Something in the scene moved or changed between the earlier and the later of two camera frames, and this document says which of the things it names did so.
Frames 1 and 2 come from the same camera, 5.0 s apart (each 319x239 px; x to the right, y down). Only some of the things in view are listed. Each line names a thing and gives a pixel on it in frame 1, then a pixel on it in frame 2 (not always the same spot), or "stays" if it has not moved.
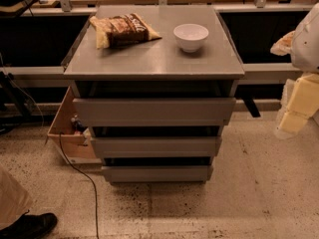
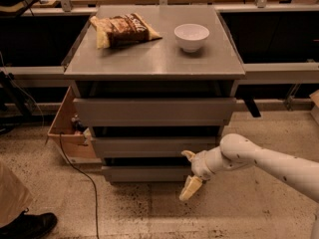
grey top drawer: (154, 112) stays
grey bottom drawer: (158, 173) stays
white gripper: (307, 47) to (199, 165)
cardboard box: (77, 141) stays
